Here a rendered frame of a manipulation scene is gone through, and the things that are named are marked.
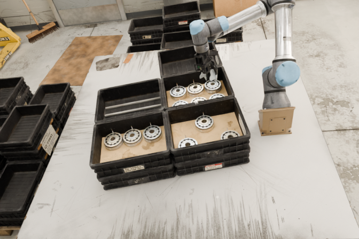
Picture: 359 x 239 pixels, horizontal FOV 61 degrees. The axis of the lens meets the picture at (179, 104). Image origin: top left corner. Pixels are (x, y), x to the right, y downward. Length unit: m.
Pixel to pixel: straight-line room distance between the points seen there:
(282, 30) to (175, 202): 1.01
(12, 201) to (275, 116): 1.91
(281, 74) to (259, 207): 0.64
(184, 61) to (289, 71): 0.87
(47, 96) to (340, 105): 2.68
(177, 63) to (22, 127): 1.34
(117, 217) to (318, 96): 2.21
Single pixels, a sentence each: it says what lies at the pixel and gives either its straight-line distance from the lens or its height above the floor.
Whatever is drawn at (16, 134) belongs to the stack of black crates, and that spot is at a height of 0.49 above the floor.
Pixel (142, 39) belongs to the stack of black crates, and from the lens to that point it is 3.48.
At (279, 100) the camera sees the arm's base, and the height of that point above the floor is 0.94.
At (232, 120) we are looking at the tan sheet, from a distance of 1.73.
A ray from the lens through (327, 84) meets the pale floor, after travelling 3.33.
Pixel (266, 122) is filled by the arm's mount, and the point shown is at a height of 0.80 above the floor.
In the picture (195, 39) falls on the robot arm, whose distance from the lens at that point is 1.55.
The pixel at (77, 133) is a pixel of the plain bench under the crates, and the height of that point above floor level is 0.70.
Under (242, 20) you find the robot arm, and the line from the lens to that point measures 1.74.
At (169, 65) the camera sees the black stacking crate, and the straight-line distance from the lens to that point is 2.19.
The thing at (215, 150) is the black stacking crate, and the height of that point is 0.87.
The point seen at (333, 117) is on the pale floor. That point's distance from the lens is 2.99.
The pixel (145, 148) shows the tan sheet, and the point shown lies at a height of 0.83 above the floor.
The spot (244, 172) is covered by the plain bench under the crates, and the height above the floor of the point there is 0.70.
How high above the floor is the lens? 2.08
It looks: 42 degrees down
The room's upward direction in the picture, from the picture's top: 11 degrees counter-clockwise
